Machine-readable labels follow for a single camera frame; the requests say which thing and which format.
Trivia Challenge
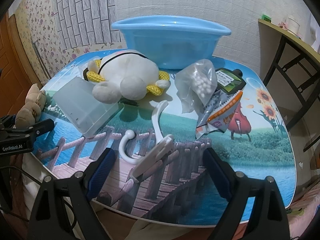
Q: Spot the beige plush toy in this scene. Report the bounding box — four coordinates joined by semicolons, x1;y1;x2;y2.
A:
15;83;46;128

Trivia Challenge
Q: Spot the long clear plastic case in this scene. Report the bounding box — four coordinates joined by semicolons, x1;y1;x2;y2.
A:
53;77;120;138

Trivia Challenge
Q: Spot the white plastic hook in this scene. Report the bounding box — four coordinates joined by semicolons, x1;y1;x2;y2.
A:
118;100;174;183

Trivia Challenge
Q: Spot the white plush with yellow net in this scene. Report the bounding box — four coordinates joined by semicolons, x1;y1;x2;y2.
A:
83;50;171;104

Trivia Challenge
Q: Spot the orange white sachet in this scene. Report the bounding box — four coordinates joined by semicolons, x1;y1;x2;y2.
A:
195;90;243;139

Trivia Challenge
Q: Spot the black lotion bottle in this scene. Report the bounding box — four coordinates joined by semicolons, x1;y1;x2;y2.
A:
216;68;246;95

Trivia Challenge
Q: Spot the bag of white balls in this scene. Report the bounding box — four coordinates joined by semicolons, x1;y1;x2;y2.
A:
175;59;217;113

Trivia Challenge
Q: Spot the wooden door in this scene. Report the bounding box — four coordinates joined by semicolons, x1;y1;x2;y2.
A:
0;13;42;116

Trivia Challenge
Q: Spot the wooden side table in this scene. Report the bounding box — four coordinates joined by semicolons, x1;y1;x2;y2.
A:
258;20;319;151

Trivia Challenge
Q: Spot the blue plastic basin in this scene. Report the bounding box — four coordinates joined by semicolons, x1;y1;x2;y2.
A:
112;15;232;69

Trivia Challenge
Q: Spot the white cup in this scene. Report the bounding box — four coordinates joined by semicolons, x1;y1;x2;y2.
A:
287;17;300;36

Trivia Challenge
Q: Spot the green small box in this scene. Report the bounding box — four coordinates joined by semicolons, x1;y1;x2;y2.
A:
261;14;271;23

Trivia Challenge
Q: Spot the dustpan with handle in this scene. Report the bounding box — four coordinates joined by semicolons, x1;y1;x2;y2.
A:
31;40;52;80

